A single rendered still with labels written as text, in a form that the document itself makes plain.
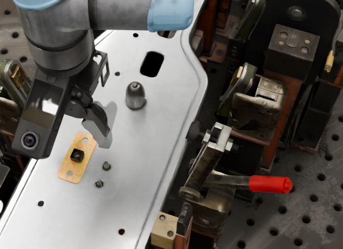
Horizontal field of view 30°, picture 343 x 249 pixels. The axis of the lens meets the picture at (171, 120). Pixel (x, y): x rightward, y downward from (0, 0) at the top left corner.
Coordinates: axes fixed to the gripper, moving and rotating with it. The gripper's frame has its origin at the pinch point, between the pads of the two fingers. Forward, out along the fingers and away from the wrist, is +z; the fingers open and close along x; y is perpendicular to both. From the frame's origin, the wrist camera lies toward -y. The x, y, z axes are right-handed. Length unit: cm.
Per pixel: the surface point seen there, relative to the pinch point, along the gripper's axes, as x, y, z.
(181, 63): -9.4, 22.1, 6.1
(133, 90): -4.9, 11.7, 1.6
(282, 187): -30.6, -0.9, -8.1
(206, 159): -20.5, -2.0, -11.4
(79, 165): -0.8, -1.3, 6.1
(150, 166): -11.2, 2.4, 6.4
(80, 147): 0.2, 1.5, 6.0
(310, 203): -39, 19, 36
